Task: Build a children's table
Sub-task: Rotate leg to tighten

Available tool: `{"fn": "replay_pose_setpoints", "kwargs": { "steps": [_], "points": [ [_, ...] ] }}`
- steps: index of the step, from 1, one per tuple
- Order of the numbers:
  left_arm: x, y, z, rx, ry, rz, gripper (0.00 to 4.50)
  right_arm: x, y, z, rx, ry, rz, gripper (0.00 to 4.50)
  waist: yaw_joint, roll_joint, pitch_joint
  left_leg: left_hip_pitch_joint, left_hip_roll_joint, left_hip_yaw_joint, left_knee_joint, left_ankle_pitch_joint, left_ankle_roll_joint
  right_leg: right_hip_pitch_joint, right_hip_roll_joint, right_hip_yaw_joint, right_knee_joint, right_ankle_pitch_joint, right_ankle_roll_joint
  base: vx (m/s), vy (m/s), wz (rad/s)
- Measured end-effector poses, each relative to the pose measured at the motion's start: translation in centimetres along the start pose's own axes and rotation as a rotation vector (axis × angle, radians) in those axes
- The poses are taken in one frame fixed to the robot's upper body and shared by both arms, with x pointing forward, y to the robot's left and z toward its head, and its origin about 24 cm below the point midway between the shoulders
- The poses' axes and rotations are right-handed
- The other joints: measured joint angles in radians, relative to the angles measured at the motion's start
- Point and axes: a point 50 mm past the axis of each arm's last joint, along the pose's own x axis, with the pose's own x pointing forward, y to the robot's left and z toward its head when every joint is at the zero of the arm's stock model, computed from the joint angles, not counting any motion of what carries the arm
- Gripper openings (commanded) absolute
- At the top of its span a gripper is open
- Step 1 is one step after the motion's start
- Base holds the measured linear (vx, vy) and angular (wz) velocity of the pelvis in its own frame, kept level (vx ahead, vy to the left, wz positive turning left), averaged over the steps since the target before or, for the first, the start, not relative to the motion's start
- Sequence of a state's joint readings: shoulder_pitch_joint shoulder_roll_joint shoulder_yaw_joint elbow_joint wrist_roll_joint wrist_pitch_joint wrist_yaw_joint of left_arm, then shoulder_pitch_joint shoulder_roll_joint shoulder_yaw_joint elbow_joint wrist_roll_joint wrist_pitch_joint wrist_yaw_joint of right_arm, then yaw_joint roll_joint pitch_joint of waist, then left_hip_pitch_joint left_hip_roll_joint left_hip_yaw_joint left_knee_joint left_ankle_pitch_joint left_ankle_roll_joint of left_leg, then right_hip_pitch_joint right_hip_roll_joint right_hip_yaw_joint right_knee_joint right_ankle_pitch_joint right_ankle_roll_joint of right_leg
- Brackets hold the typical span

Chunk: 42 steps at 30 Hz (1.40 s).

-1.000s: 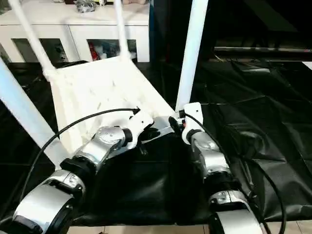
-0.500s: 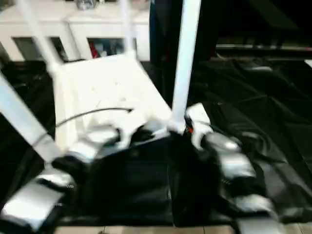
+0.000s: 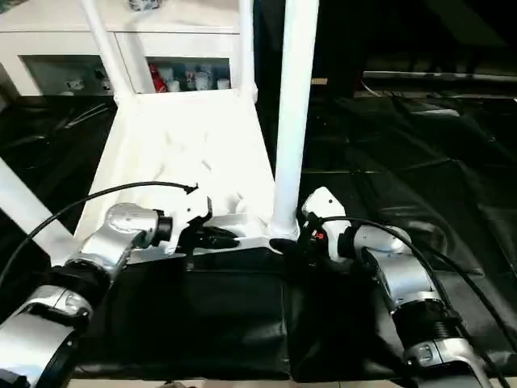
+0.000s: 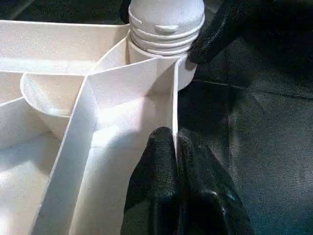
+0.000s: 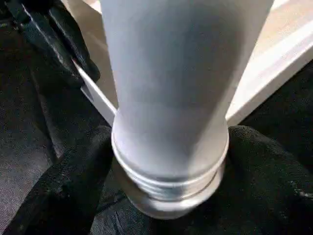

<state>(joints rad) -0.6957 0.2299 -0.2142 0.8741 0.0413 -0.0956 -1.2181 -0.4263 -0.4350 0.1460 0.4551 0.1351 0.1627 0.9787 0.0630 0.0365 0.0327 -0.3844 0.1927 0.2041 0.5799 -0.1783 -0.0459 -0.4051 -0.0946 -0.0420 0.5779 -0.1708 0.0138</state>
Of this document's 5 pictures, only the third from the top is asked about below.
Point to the white plastic table top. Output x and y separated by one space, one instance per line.
182 141

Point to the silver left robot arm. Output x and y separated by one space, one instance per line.
113 234

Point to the black plastic mat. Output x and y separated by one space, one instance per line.
202 323

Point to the dark rounded robot body part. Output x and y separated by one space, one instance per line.
173 384

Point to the small white label sticker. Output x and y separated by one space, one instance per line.
319 81

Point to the red bottle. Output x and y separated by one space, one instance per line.
155 78

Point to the dark patterned jar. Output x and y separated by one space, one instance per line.
143 3

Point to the white cabinet with glass doors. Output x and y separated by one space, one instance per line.
48 40

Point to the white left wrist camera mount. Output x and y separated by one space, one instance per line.
190 210

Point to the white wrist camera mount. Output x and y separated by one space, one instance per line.
190 210
323 202

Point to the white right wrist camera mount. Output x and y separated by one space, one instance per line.
323 202

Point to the dark metal rail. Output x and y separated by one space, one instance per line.
440 75

